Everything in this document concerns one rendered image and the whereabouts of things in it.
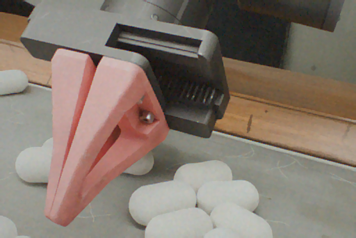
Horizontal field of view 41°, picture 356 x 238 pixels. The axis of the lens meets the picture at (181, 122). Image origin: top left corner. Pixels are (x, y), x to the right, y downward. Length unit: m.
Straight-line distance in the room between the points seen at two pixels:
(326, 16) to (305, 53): 2.03
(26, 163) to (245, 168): 0.14
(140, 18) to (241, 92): 0.17
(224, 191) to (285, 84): 0.17
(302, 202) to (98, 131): 0.14
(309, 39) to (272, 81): 1.88
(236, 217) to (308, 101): 0.16
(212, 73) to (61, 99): 0.07
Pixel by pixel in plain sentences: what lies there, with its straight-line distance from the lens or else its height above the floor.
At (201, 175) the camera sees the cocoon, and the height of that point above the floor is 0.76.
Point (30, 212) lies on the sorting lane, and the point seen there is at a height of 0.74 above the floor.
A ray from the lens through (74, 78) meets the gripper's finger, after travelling 0.23.
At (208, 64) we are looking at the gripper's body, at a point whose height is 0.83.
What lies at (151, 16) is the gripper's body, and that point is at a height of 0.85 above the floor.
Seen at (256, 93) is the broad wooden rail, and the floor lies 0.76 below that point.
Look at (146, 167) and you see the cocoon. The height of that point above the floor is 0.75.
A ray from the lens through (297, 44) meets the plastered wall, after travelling 2.31.
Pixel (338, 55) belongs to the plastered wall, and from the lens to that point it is 2.28.
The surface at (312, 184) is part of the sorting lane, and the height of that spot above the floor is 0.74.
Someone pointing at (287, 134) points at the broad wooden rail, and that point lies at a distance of 0.36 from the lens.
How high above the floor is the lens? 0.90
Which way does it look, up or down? 25 degrees down
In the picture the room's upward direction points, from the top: 5 degrees clockwise
